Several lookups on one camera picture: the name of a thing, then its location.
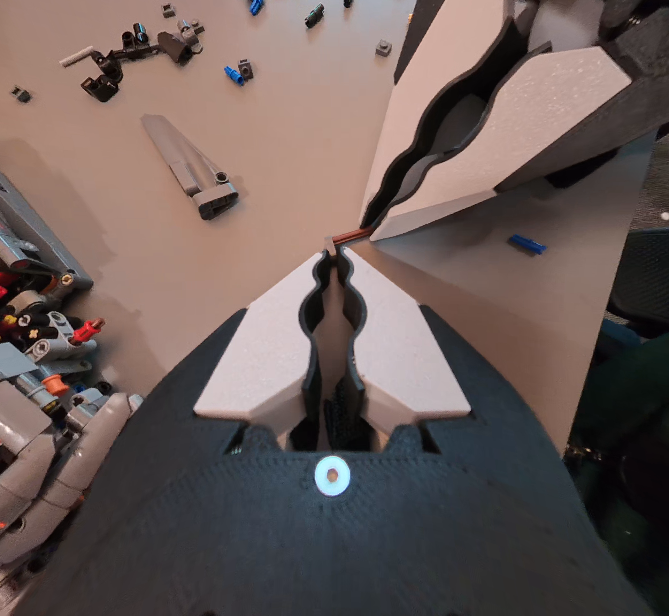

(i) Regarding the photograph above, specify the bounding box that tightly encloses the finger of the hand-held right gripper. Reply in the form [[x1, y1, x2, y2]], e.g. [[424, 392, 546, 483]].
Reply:
[[360, 0, 526, 227], [370, 42, 634, 242]]

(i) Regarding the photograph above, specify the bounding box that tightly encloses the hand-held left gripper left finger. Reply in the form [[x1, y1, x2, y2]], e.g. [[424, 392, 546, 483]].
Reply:
[[193, 251, 332, 450]]

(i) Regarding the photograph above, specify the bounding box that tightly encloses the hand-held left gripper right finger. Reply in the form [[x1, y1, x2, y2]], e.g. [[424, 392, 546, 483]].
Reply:
[[336, 247, 472, 450]]

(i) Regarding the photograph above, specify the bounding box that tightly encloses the grey lego wing dark connector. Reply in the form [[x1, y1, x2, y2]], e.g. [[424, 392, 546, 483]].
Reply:
[[140, 114, 241, 221]]

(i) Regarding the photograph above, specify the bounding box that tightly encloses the grey black lego spaceship model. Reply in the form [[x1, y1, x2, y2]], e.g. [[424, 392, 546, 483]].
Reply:
[[0, 172, 144, 583]]

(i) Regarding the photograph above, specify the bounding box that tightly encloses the grey lego axle connector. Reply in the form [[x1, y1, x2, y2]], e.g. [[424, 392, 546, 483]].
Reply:
[[177, 18, 206, 54]]

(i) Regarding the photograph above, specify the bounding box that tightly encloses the black lego slope piece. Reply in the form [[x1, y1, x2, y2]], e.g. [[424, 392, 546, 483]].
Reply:
[[157, 30, 195, 66]]

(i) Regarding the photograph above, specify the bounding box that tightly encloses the black curved lego piece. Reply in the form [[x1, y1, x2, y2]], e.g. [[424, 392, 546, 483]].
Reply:
[[80, 74, 121, 103]]

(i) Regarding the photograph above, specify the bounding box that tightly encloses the black lego connector piece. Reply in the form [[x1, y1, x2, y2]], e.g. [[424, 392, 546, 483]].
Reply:
[[93, 22, 160, 84]]

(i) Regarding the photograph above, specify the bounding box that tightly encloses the white lego bar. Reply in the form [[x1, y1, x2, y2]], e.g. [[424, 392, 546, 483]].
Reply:
[[59, 46, 96, 69]]

